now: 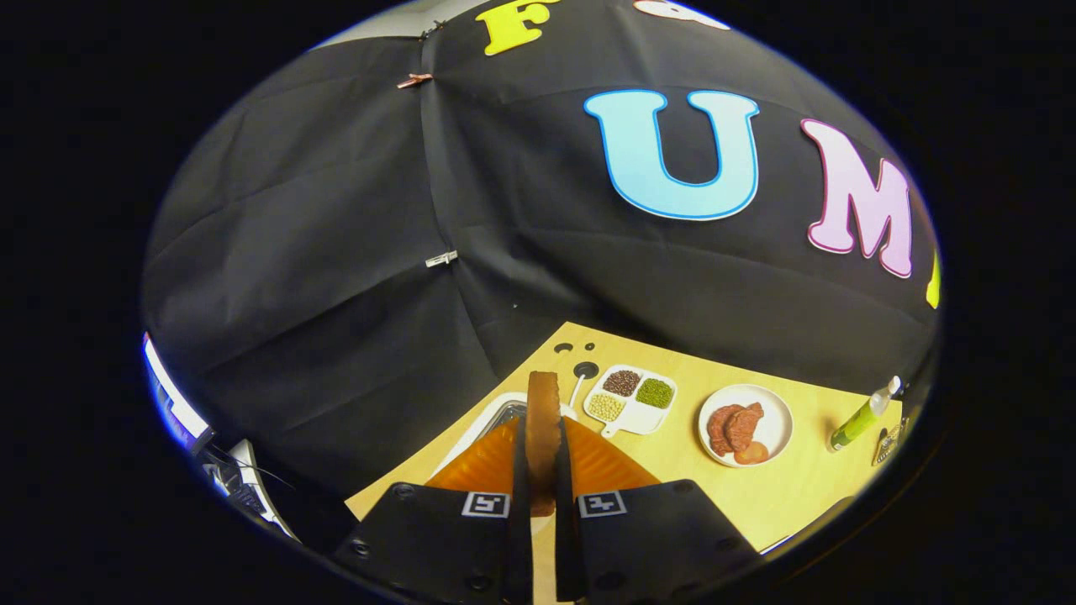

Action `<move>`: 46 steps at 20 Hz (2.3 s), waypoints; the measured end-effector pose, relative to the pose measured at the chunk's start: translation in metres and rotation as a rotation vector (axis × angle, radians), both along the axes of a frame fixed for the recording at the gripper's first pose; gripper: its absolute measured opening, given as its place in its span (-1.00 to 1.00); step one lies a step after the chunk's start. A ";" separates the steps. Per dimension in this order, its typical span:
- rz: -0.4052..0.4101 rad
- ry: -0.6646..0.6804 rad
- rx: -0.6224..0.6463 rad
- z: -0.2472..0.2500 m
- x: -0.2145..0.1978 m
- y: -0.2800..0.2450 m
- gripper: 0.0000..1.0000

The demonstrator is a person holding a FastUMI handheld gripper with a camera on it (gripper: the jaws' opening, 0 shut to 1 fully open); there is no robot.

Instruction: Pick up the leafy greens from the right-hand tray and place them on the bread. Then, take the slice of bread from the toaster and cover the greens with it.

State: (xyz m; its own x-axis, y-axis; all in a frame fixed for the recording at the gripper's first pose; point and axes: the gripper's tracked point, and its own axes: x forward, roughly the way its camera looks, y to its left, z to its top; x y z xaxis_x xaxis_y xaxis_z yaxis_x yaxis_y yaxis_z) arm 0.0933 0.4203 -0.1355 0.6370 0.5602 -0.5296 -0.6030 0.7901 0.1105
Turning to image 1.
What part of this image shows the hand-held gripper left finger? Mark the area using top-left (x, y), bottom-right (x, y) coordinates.
top-left (330, 416), bottom-right (535, 605)

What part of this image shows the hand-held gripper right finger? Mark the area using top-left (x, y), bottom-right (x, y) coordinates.
top-left (553, 416), bottom-right (762, 605)

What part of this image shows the toasted bread slice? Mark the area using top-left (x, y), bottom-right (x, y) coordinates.
top-left (526, 371), bottom-right (562, 518)

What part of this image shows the white toaster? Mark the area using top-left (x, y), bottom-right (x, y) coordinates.
top-left (435, 392), bottom-right (579, 480)

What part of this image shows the white divided dish with beans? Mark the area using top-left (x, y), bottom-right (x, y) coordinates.
top-left (583, 364), bottom-right (678, 439)

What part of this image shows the white round plate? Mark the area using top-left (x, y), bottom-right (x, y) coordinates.
top-left (698, 384), bottom-right (794, 469)

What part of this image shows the green label plastic bottle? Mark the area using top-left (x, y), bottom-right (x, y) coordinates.
top-left (830, 376), bottom-right (903, 453)

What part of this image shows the black backdrop cloth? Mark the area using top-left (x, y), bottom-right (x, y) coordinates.
top-left (141, 0), bottom-right (942, 497)

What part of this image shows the glowing screen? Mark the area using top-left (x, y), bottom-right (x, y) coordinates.
top-left (141, 332), bottom-right (211, 450)

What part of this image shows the pale device with cables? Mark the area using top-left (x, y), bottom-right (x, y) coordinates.
top-left (202, 437), bottom-right (299, 539)

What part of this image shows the metal wire rack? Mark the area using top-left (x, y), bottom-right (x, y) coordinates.
top-left (872, 418), bottom-right (909, 467)

